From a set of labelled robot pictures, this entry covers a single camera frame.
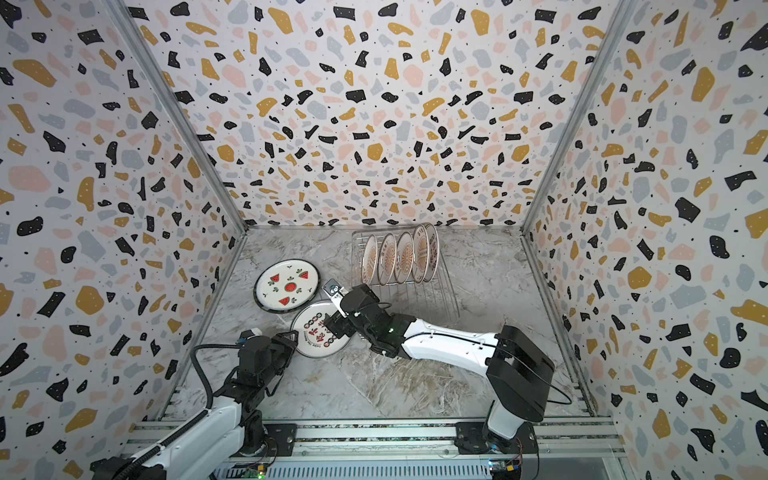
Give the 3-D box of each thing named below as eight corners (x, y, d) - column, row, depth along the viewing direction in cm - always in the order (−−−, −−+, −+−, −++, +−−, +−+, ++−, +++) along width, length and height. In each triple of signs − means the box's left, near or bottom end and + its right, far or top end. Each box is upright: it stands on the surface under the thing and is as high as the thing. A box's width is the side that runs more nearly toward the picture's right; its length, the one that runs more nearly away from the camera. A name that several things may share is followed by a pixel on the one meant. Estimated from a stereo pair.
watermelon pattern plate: (248, 312, 99) (245, 308, 97) (267, 262, 112) (265, 258, 110) (313, 312, 99) (312, 309, 97) (324, 262, 112) (323, 258, 111)
